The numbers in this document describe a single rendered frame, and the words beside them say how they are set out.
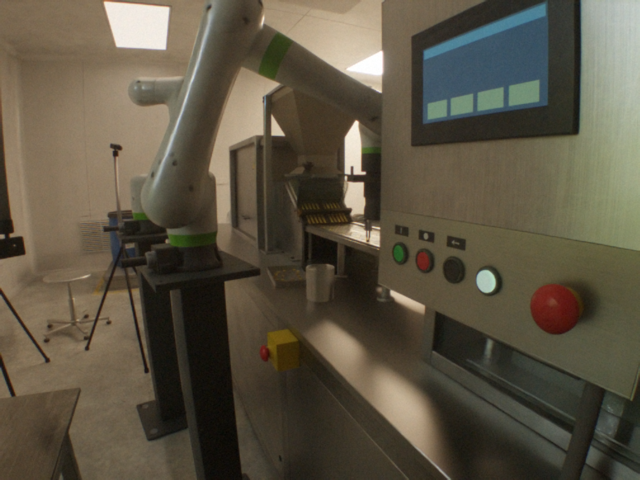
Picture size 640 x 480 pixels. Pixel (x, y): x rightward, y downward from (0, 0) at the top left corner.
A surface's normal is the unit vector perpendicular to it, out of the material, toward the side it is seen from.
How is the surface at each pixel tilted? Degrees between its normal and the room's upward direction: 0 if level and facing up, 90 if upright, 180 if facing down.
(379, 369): 0
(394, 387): 0
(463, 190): 90
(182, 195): 91
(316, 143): 118
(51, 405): 0
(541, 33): 90
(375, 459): 90
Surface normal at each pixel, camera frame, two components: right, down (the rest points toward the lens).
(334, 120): 0.37, 0.60
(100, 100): 0.43, 0.16
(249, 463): 0.00, -0.98
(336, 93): -0.04, 0.51
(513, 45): -0.90, 0.07
